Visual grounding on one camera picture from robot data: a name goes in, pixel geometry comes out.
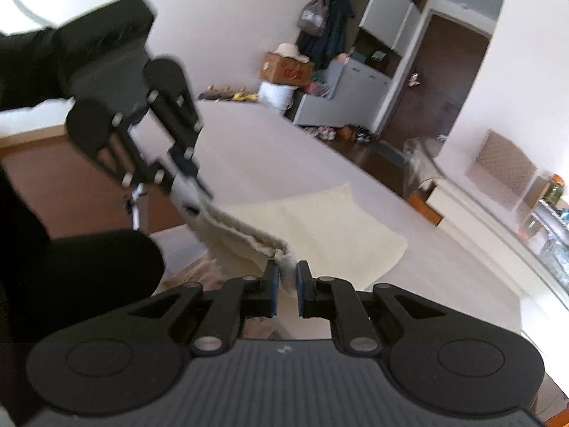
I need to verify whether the beige quilted chair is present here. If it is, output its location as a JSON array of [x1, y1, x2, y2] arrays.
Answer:
[[465, 130, 537, 209]]

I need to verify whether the white plastic bucket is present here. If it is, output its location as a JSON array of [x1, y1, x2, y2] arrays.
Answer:
[[257, 81, 296, 115]]

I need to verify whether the grey white cabinet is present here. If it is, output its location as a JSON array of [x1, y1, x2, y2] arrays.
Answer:
[[288, 0, 420, 130]]

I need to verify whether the cardboard box red print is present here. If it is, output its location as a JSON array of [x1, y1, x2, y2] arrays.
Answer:
[[260, 53, 314, 87]]

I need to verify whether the white dining table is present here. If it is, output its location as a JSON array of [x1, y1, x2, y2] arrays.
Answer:
[[401, 137, 569, 303]]

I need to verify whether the cream white towel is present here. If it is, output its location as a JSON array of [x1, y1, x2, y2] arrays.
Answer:
[[168, 186, 408, 296]]

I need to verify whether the dark brown door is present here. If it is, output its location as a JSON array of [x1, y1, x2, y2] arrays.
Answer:
[[381, 16, 490, 149]]

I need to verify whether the dark hanging jacket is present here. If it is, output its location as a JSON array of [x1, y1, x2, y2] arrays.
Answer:
[[299, 0, 355, 70]]

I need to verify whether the grey hanging bag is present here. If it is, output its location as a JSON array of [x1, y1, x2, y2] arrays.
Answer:
[[297, 0, 330, 37]]

